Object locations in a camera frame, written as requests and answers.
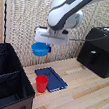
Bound dark blue book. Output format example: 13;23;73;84
31;65;71;96

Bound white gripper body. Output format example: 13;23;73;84
33;24;71;48

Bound red plastic cup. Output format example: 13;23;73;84
32;74;50;95

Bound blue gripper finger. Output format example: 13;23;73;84
46;43;53;55

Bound woven bamboo screen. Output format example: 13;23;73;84
0;0;109;81

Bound open black fabric case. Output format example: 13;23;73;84
0;42;43;109

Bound black cable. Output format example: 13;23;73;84
68;15;109;47

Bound black equipment box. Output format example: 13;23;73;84
74;22;109;80

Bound blue bowl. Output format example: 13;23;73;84
29;41;53;60

